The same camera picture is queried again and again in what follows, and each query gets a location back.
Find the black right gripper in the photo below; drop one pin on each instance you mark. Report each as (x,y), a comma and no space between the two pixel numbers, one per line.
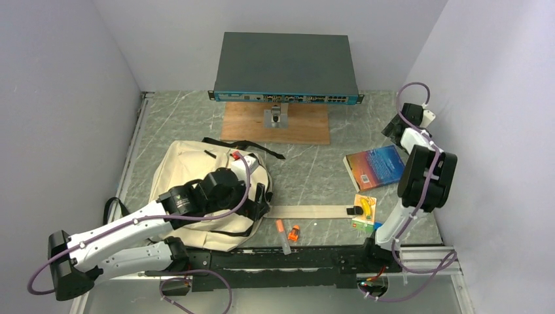
(389,131)

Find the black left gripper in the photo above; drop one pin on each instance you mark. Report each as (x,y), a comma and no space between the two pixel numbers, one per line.
(254,209)

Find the orange blue paperback book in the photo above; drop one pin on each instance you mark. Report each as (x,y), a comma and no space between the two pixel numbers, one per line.
(374,168)

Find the beige canvas backpack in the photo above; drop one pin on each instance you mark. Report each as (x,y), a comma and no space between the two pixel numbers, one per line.
(185,161)

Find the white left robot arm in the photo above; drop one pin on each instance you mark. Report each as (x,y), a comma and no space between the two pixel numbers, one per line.
(130,244)

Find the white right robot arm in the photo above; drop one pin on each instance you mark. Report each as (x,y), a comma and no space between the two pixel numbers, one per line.
(424,185)

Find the orange pen in pack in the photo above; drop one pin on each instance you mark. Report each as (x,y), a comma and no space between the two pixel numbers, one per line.
(285,237)

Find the yellow banana toy pack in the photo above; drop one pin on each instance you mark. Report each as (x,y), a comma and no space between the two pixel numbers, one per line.
(364,214)

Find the wooden base board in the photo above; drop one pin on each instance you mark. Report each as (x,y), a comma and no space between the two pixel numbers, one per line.
(306,124)

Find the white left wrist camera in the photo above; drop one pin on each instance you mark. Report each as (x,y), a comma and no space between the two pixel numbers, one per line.
(243,166)

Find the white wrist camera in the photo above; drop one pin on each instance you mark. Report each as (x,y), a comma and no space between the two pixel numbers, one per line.
(427,118)
(243,166)

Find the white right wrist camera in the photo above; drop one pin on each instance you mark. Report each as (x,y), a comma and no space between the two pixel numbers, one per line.
(427,118)

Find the grey metal stand bracket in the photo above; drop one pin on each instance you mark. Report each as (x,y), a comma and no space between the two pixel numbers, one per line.
(277,116)

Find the grey network switch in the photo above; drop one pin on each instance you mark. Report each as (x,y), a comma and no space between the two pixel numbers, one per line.
(286,68)

